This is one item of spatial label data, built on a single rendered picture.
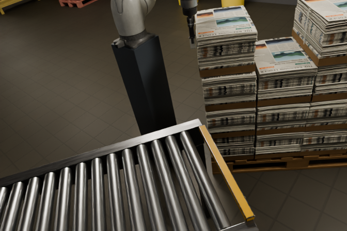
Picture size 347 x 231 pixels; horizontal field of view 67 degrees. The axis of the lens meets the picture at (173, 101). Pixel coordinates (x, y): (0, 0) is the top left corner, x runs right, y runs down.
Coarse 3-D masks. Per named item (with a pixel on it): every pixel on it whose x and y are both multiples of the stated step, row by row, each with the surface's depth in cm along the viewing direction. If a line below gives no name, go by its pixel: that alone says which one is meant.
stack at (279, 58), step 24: (264, 48) 153; (288, 48) 148; (264, 72) 134; (288, 72) 133; (312, 72) 132; (336, 72) 132; (216, 96) 144; (240, 96) 143; (264, 96) 143; (288, 96) 142; (216, 120) 155; (240, 120) 154; (264, 120) 153; (288, 120) 153; (312, 120) 152; (336, 120) 151; (216, 144) 169; (240, 144) 168; (264, 144) 167; (288, 144) 166; (312, 144) 165; (336, 144) 164; (216, 168) 183; (240, 168) 186; (264, 168) 183; (288, 168) 180; (312, 168) 178
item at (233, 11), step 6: (234, 6) 150; (240, 6) 149; (198, 12) 150; (204, 12) 148; (210, 12) 147; (216, 12) 146; (222, 12) 145; (228, 12) 144; (234, 12) 142; (240, 12) 141; (246, 12) 140; (198, 18) 144; (204, 18) 143; (210, 18) 142
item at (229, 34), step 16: (208, 32) 127; (224, 32) 124; (240, 32) 122; (256, 32) 122; (208, 48) 128; (224, 48) 128; (240, 48) 127; (208, 64) 134; (224, 64) 133; (240, 64) 133
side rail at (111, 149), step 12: (192, 120) 118; (156, 132) 116; (168, 132) 115; (180, 132) 114; (192, 132) 116; (120, 144) 113; (132, 144) 112; (180, 144) 118; (72, 156) 112; (84, 156) 111; (96, 156) 110; (120, 156) 113; (36, 168) 110; (48, 168) 109; (60, 168) 108; (72, 168) 110; (120, 168) 117; (0, 180) 108; (12, 180) 107; (24, 180) 107; (72, 180) 114
